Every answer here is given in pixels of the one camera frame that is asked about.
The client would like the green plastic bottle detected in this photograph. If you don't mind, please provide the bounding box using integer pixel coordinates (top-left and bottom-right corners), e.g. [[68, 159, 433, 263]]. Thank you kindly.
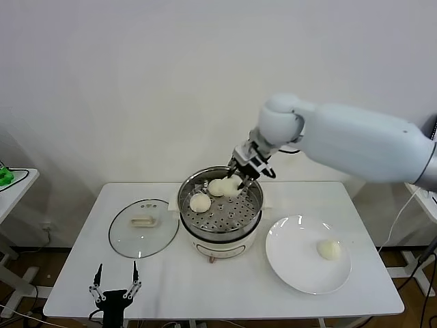
[[0, 159, 16, 187]]

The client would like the stainless steel steamer basket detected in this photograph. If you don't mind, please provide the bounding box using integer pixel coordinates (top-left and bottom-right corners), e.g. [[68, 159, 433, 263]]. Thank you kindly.
[[169, 166, 276, 240]]

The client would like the white charging cable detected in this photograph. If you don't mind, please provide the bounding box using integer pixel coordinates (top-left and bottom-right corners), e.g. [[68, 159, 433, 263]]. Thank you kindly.
[[377, 186, 423, 254]]

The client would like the round glass pot lid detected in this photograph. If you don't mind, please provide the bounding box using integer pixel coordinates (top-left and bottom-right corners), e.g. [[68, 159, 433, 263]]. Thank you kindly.
[[108, 199, 181, 259]]

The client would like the cream electric cooking pot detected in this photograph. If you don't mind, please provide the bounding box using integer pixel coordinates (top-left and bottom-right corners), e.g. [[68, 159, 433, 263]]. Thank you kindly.
[[173, 210, 270, 264]]

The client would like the white steamed baozi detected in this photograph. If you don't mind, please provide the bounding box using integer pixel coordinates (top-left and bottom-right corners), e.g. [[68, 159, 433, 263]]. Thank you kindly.
[[316, 238, 342, 262], [221, 176, 242, 197], [208, 178, 228, 197], [189, 193, 212, 213]]

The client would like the thin black cable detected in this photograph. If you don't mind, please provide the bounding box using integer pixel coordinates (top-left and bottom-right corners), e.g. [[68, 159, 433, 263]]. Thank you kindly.
[[7, 166, 31, 187]]

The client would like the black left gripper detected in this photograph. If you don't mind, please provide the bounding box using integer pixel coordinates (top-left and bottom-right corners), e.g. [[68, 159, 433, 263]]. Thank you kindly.
[[87, 260, 143, 328]]

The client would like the large white round plate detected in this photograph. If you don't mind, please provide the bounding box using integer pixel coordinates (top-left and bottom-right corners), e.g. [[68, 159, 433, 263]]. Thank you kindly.
[[265, 214, 352, 295]]

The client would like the white side table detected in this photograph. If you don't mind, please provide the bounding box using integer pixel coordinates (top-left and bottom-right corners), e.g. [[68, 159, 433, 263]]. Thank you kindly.
[[0, 167, 52, 310], [404, 182, 437, 279]]

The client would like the thick black floor cable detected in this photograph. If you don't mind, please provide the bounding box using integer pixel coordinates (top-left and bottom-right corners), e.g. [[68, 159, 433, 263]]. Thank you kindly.
[[408, 237, 437, 298]]

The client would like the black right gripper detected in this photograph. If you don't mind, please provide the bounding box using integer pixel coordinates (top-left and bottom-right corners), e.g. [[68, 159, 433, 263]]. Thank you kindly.
[[227, 143, 262, 191]]

